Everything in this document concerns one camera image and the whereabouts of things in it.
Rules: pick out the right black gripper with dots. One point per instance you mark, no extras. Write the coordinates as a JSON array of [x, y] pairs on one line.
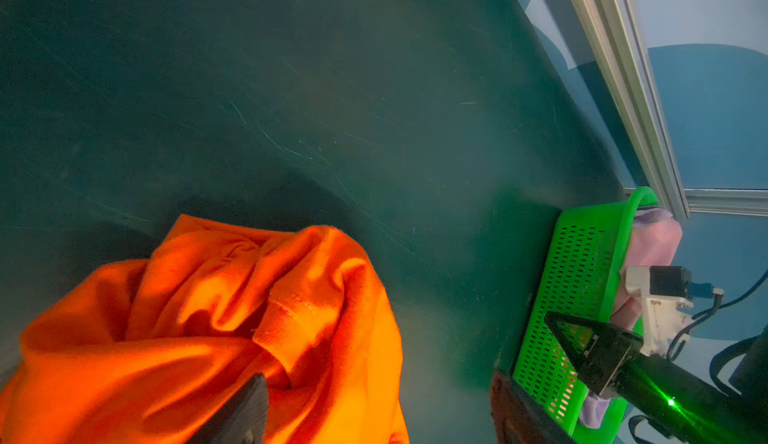
[[596, 350]]

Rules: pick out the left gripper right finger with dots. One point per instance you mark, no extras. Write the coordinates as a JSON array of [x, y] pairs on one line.
[[518, 418]]

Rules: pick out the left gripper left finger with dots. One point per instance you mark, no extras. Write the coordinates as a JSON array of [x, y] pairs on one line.
[[241, 420]]

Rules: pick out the green plastic basket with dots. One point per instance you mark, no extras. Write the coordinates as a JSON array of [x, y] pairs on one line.
[[580, 278]]

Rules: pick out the orange t shirt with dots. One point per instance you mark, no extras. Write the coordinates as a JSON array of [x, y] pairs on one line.
[[148, 350]]

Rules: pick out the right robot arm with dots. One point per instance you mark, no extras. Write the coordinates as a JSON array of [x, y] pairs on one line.
[[684, 405]]

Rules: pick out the purple t shirt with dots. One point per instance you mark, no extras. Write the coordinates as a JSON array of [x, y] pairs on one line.
[[593, 411]]

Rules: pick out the pink t shirt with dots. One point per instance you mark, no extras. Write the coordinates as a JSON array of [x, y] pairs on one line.
[[654, 239]]

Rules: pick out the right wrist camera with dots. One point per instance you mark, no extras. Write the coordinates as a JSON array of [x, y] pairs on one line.
[[664, 296]]

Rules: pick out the aluminium back frame rail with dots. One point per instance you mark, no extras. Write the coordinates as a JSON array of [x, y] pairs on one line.
[[727, 201]]

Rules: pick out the aluminium right frame post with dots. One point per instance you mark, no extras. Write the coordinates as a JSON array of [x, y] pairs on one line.
[[616, 40]]

